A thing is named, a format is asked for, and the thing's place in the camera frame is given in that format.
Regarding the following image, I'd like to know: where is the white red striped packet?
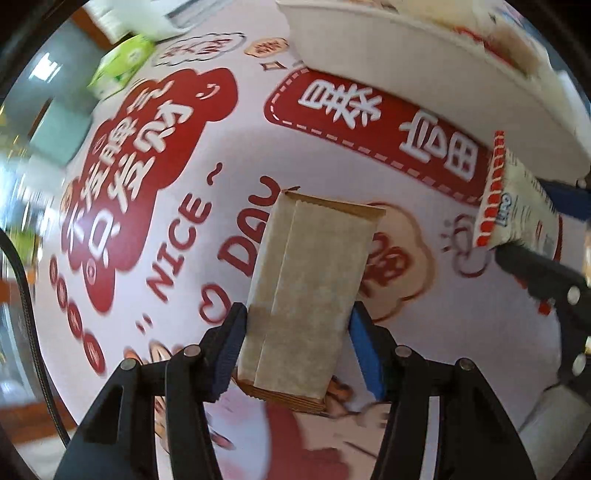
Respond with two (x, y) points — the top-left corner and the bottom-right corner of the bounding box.
(473, 131), (562, 259)

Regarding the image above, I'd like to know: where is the beige cracker packet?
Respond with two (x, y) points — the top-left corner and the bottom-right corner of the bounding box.
(238, 190), (385, 414)

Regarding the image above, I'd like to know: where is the white plastic bin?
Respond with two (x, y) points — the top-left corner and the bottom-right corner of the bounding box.
(277, 1), (590, 182)

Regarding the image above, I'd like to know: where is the printed pink table mat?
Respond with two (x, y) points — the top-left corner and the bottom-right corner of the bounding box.
(37, 1), (590, 479)

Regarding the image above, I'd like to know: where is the mint green canister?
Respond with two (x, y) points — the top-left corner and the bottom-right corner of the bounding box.
(29, 98), (92, 167)

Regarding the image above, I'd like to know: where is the green tissue pack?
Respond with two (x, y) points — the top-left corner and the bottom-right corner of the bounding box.
(87, 35), (155, 101)

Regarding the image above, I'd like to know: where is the black cable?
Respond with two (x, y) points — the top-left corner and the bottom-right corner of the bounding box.
(0, 227), (70, 448)

